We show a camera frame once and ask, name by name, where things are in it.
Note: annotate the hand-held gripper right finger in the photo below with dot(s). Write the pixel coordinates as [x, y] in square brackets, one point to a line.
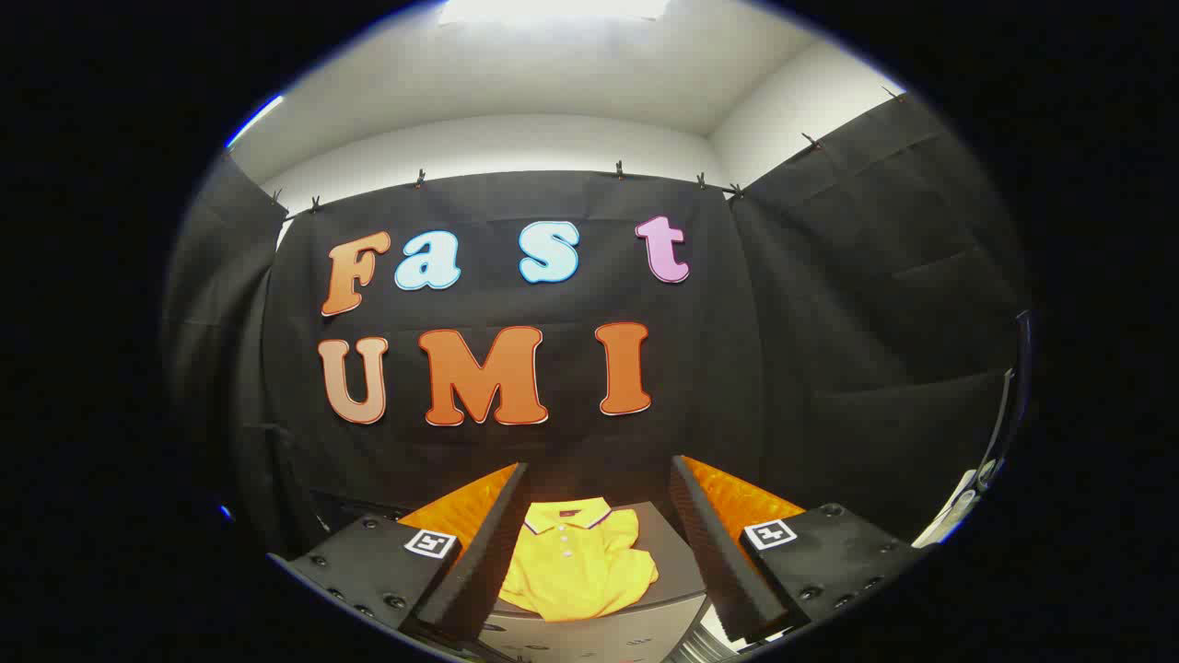
[714, 562]

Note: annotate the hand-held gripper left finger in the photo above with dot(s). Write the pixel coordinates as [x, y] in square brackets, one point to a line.
[488, 562]

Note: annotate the yellow polo shirt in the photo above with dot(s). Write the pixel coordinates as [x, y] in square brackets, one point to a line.
[571, 571]

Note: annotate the white panel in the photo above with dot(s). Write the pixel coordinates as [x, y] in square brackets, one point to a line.
[949, 516]

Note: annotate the dark curved bar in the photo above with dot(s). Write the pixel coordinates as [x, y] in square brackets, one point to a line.
[1021, 368]

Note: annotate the row of black clips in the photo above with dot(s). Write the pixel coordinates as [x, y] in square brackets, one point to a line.
[620, 170]

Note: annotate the ceiling light panel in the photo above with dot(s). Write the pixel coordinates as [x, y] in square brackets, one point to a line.
[553, 9]

